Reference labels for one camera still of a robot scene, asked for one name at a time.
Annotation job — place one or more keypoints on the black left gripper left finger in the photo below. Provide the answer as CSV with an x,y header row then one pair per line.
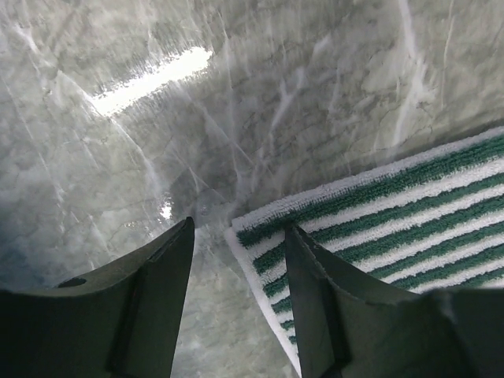
x,y
120,320

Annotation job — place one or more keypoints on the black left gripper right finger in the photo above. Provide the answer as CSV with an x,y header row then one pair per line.
x,y
350,324

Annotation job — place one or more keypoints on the green white striped towel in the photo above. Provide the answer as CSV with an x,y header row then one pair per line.
x,y
431,220

